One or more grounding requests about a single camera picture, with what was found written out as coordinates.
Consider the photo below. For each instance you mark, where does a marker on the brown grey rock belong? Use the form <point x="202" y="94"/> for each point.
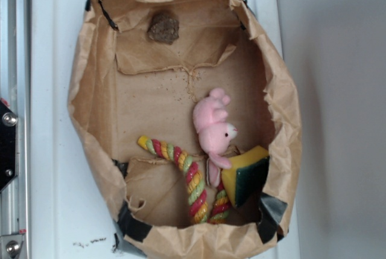
<point x="164" y="28"/>

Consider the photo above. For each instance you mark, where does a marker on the pink plush bunny toy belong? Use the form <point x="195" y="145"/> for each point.
<point x="214" y="132"/>

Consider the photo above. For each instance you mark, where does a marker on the brown paper bag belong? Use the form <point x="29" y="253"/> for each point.
<point x="124" y="85"/>

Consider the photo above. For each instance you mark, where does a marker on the yellow green sponge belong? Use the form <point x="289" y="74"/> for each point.
<point x="248" y="173"/>

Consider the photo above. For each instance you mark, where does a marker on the multicolour twisted rope toy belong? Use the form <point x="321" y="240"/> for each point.
<point x="195" y="182"/>

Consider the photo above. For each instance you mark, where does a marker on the black metal bracket with bolts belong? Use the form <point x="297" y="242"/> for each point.
<point x="9" y="168"/>

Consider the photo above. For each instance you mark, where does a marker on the aluminium frame rail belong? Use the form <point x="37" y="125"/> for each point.
<point x="15" y="87"/>

